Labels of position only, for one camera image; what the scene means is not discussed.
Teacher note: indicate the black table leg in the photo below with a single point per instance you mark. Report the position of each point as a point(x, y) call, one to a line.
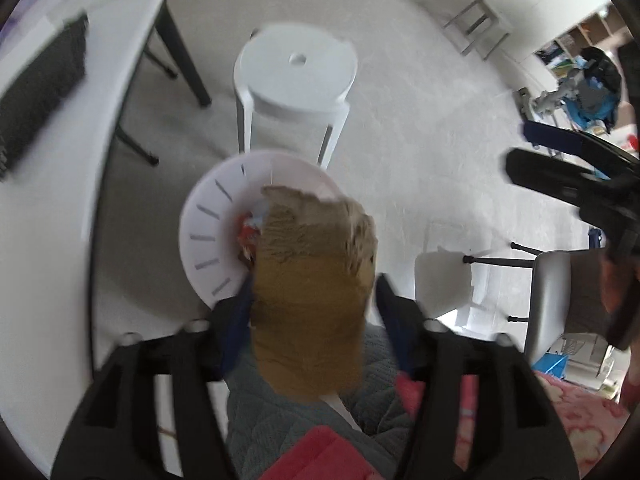
point(168, 31)

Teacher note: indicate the right hand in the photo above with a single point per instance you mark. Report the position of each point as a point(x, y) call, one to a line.
point(616, 278)

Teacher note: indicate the white round stool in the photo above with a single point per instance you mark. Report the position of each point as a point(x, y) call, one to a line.
point(294, 72)

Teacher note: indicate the black mesh pad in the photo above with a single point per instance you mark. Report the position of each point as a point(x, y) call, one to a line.
point(39, 90)

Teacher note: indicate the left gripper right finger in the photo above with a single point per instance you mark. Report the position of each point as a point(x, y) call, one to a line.
point(517, 434)

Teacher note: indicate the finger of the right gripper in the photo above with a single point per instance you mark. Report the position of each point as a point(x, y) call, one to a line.
point(557, 139)
point(552, 177)

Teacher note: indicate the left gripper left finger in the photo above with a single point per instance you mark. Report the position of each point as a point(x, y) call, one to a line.
point(114, 431)

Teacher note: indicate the grey seat chair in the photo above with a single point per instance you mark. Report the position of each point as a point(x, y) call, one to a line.
point(565, 299)

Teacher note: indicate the white trash bin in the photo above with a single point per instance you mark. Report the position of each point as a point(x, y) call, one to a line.
point(209, 221)

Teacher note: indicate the grey quilted trousers leg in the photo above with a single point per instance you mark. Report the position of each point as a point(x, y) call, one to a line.
point(262, 425)

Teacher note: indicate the metal step stool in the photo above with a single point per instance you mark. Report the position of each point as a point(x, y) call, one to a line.
point(478, 22)

